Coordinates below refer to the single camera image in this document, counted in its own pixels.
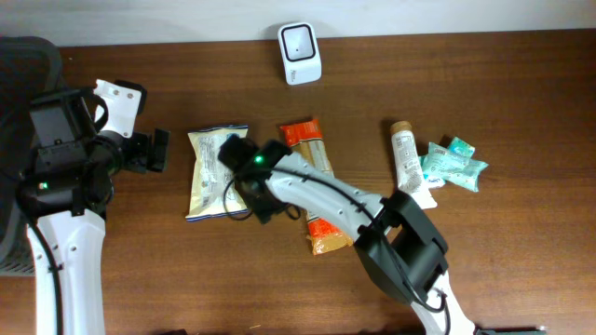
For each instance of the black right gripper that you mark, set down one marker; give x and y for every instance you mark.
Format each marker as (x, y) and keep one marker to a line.
(233, 152)

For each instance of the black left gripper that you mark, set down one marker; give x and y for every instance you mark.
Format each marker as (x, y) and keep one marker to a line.
(158, 150)

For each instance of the white chips bag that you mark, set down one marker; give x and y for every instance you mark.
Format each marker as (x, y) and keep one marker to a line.
(208, 200)

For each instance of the San Remo spaghetti packet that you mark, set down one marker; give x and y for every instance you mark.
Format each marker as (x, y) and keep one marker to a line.
(306, 139)

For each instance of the white cream tube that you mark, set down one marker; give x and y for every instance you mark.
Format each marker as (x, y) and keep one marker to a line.
(409, 171)

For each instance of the teal wet wipes packet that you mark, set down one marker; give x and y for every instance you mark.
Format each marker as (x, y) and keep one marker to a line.
(455, 168)

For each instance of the teal tissue pack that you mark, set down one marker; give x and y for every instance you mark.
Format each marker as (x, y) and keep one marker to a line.
(461, 147)
(432, 182)

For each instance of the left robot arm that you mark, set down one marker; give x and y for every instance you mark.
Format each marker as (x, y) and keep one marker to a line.
(85, 136)

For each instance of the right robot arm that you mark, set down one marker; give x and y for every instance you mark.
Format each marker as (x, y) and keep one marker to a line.
(401, 250)

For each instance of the white barcode scanner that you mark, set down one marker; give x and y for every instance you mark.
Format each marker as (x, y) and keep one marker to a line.
(299, 52)

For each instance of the grey plastic basket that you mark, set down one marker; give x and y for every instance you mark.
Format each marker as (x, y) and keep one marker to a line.
(29, 66)

